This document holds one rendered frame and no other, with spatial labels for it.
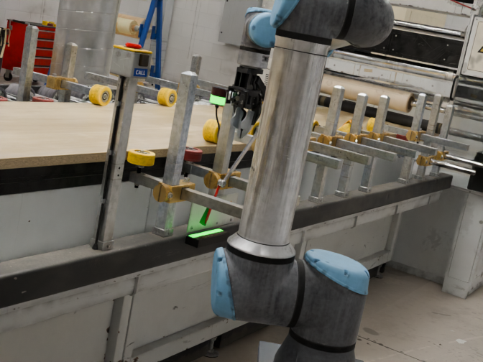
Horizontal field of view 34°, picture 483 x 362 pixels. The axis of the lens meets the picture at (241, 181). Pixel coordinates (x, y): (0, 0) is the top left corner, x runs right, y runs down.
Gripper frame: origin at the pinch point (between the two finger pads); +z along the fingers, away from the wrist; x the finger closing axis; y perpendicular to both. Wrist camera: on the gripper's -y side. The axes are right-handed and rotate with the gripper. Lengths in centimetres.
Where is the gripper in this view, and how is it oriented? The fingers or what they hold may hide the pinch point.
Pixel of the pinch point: (242, 134)
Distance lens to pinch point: 236.6
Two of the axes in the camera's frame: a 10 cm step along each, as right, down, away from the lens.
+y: -5.2, 0.7, -8.5
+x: 8.3, 2.6, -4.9
